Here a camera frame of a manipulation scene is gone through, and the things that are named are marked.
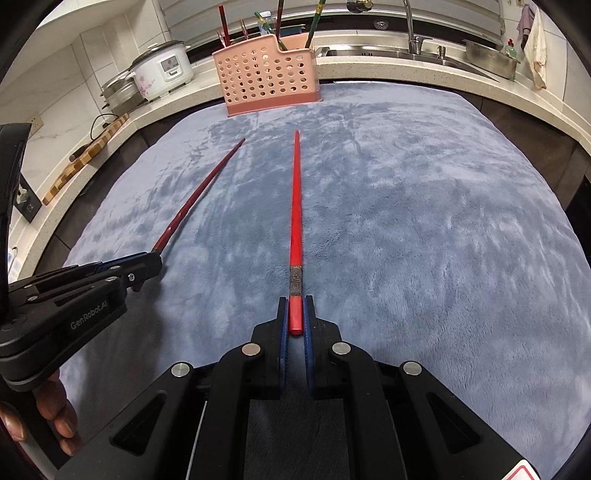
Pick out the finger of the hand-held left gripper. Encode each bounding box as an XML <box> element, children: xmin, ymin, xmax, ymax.
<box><xmin>95</xmin><ymin>252</ymin><xmax>164</xmax><ymax>292</ymax></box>
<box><xmin>28</xmin><ymin>252</ymin><xmax>152</xmax><ymax>284</ymax></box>

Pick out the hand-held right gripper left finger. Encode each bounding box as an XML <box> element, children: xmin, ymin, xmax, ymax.
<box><xmin>55</xmin><ymin>296</ymin><xmax>291</xmax><ymax>480</ymax></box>

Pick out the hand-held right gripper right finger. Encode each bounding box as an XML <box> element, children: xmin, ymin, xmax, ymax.
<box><xmin>302</xmin><ymin>295</ymin><xmax>546</xmax><ymax>480</ymax></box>

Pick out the red chopstick with metal band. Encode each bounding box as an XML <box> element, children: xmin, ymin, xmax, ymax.
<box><xmin>287</xmin><ymin>130</ymin><xmax>306</xmax><ymax>336</ymax></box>

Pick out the pink plastic utensil basket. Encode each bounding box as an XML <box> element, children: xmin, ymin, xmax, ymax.
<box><xmin>212</xmin><ymin>33</ymin><xmax>323</xmax><ymax>119</ymax></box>

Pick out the person's left hand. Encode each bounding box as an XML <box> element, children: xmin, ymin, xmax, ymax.
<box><xmin>0</xmin><ymin>370</ymin><xmax>84</xmax><ymax>458</ymax></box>

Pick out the black socket panel with plug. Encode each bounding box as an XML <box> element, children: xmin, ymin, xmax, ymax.
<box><xmin>14</xmin><ymin>177</ymin><xmax>45</xmax><ymax>225</ymax></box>

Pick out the checkered wooden cutting board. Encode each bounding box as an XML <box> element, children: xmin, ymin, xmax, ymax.
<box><xmin>42</xmin><ymin>113</ymin><xmax>130</xmax><ymax>206</ymax></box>

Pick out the grey fleece blanket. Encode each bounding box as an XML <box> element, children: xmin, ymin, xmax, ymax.
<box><xmin>59</xmin><ymin>82</ymin><xmax>581</xmax><ymax>480</ymax></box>

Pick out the metal steamer pot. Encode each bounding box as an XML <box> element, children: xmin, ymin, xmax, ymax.
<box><xmin>100</xmin><ymin>69</ymin><xmax>140</xmax><ymax>116</ymax></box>

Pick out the white rice cooker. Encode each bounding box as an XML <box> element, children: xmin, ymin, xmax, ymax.
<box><xmin>130</xmin><ymin>39</ymin><xmax>195</xmax><ymax>103</ymax></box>

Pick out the grey window blind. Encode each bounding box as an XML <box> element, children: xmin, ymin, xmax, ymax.
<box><xmin>159</xmin><ymin>0</ymin><xmax>505</xmax><ymax>35</ymax></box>

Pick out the stainless steel sink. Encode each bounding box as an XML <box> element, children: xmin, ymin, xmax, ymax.
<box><xmin>318</xmin><ymin>43</ymin><xmax>502</xmax><ymax>84</ymax></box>

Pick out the black built-in oven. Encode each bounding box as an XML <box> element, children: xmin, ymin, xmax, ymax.
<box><xmin>571</xmin><ymin>150</ymin><xmax>591</xmax><ymax>261</ymax></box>

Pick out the chrome kitchen faucet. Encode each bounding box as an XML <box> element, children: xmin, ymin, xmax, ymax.
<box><xmin>401</xmin><ymin>0</ymin><xmax>433</xmax><ymax>54</ymax></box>

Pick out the metal colander bowl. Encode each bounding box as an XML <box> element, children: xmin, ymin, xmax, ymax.
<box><xmin>462</xmin><ymin>39</ymin><xmax>522</xmax><ymax>80</ymax></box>

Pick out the cream hanging towel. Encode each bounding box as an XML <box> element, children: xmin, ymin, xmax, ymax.
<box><xmin>523</xmin><ymin>6</ymin><xmax>548</xmax><ymax>90</ymax></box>

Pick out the purple hanging towel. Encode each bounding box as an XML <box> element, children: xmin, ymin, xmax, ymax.
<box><xmin>516</xmin><ymin>4</ymin><xmax>532</xmax><ymax>49</ymax></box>

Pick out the black power cable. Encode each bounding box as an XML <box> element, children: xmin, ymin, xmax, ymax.
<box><xmin>89</xmin><ymin>113</ymin><xmax>116</xmax><ymax>142</ymax></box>

